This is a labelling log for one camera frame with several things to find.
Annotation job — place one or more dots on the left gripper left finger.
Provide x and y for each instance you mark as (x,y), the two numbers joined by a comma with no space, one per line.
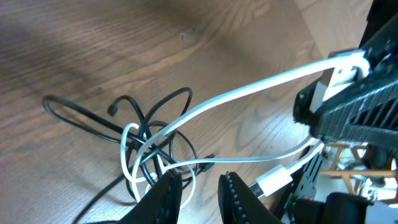
(161,205)

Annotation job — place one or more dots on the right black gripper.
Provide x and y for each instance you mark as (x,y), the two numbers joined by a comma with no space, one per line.
(366,111)

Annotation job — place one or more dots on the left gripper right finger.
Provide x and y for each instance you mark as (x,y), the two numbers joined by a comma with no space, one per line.
(238,205)

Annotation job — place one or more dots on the wooden furniture in background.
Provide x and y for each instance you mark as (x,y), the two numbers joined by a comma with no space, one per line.
(348,166)

